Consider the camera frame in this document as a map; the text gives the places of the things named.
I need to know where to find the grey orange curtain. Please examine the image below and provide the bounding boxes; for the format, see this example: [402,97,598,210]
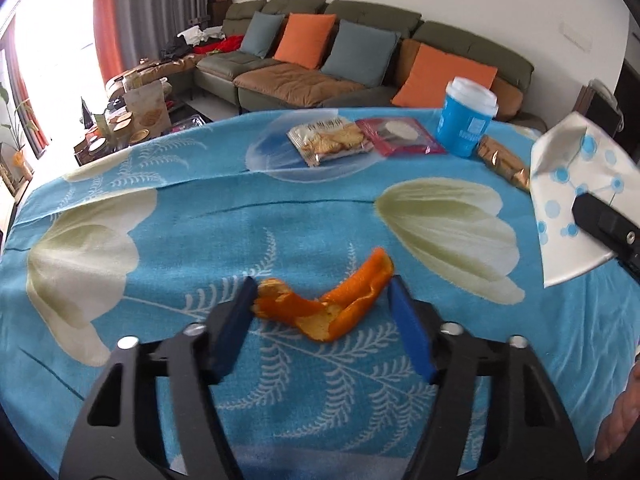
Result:
[93,0,207,81]

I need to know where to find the far orange cushion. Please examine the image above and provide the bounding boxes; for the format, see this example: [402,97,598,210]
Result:
[273,13,336,70]

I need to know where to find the brown sofa seat pad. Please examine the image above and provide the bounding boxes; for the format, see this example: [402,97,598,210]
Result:
[233,63,366,108]

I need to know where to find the orange peel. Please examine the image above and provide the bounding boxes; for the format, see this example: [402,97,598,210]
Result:
[252,247,394,342]

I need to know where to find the white paper cup blue dots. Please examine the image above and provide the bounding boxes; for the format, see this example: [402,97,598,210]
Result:
[529,112,639,287]

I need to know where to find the near orange cushion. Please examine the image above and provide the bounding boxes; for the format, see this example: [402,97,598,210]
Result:
[392,44,498,108]

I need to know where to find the red cloth on sofa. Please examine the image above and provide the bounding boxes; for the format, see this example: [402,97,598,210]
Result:
[193,35,244,54]

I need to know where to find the red snack packet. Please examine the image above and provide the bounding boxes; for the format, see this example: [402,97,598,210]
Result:
[356,117,446,157]

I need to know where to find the near teal cushion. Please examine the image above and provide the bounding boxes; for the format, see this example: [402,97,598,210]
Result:
[320,20,400,88]

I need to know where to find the orange cushion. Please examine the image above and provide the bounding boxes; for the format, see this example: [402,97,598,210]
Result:
[392,44,498,108]
[273,13,336,70]

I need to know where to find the clear cracker packet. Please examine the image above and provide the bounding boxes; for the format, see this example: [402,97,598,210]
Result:
[286,116,373,167]

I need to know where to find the dark coffee table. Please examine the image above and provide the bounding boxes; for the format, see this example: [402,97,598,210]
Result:
[74,77,213,166]

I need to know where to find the gold snack packet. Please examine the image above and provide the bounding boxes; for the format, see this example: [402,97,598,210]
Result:
[476,134,530,193]

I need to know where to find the blue white-lid coffee cup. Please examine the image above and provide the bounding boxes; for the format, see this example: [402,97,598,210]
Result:
[435,77,498,158]

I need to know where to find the teal cushion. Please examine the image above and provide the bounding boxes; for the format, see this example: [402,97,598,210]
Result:
[320,20,400,88]
[240,11,284,58]

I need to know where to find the blue floral tablecloth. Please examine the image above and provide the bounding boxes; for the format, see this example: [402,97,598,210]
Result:
[1,112,639,479]

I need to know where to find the potted green plant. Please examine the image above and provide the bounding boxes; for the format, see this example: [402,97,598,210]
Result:
[0,84,34,182]

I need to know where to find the far teal cushion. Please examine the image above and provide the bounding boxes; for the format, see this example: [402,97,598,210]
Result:
[240,11,284,58]

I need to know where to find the person's right hand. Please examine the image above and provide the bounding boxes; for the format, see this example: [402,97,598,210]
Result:
[594,361,640,462]

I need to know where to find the green sectional sofa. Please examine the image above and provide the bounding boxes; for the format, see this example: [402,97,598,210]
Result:
[193,0,547,132]

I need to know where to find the left window curtain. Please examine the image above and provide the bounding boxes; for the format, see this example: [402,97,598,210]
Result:
[1,18,49,159]

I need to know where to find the kraft snack bag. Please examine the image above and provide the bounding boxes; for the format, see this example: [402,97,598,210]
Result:
[124,80,171,139]

